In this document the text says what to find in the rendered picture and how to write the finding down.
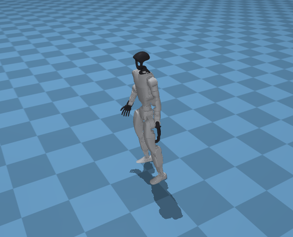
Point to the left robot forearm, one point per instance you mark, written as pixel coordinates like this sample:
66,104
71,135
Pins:
157,110

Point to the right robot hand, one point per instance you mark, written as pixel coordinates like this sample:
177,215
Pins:
126,108

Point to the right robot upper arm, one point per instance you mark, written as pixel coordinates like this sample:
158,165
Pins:
134,87

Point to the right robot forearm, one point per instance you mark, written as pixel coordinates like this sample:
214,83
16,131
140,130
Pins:
132,97

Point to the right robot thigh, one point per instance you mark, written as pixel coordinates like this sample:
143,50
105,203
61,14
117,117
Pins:
138,125

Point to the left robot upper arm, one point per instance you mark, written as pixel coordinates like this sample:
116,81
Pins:
153,85

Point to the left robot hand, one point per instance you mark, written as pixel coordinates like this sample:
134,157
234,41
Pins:
158,131

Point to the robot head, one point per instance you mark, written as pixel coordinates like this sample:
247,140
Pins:
141,57

